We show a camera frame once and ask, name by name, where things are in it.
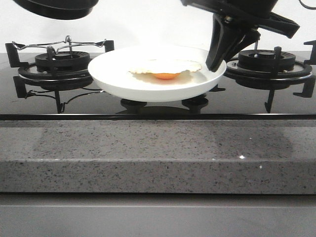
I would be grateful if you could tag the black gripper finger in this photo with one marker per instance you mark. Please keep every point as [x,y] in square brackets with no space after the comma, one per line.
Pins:
[226,35]
[249,38]

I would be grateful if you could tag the white round plate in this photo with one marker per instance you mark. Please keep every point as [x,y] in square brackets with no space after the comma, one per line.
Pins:
[111,72]

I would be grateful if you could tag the small black frying pan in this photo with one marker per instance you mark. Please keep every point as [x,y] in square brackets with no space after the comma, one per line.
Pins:
[58,9]

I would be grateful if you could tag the right black gas burner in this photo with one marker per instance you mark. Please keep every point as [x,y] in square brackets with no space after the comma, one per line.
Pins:
[267,66]

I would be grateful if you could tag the left black pan support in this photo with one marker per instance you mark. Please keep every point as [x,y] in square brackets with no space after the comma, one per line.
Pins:
[26,88]

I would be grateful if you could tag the right black pan support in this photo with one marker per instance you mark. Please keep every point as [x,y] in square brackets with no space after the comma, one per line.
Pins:
[271,87]

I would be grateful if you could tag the black gas burner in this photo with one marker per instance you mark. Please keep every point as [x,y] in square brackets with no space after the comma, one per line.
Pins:
[63,67]
[267,66]

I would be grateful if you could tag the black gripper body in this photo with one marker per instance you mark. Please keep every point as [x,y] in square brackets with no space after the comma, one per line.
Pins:
[256,12]

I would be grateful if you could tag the black pan support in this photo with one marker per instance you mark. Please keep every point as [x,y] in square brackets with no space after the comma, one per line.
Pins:
[271,87]
[26,88]

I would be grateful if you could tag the black glass gas hob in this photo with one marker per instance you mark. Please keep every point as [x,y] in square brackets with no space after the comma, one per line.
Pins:
[227,100]

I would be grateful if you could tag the left black gas burner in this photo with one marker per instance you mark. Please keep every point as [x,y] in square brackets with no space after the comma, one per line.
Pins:
[63,67]

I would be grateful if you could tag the fried egg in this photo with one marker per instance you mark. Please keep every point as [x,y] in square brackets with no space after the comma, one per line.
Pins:
[165,69]

